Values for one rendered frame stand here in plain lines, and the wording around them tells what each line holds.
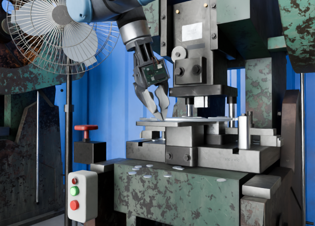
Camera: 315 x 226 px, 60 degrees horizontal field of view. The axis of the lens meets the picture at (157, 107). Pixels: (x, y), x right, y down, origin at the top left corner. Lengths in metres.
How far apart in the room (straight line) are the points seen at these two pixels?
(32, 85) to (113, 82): 0.95
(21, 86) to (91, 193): 1.26
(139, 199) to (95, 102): 2.10
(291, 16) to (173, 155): 0.47
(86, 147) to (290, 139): 0.73
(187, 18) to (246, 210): 0.61
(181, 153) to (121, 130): 1.87
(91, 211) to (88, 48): 0.93
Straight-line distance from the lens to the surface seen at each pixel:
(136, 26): 0.69
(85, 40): 1.54
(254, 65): 1.10
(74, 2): 0.64
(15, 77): 1.96
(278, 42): 1.02
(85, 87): 3.00
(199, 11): 0.93
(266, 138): 0.87
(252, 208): 0.63
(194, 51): 0.91
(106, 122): 2.72
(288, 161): 1.10
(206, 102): 0.94
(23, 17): 1.64
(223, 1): 0.86
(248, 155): 0.77
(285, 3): 0.65
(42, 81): 2.05
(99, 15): 0.63
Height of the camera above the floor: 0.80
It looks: 1 degrees up
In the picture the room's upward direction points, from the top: straight up
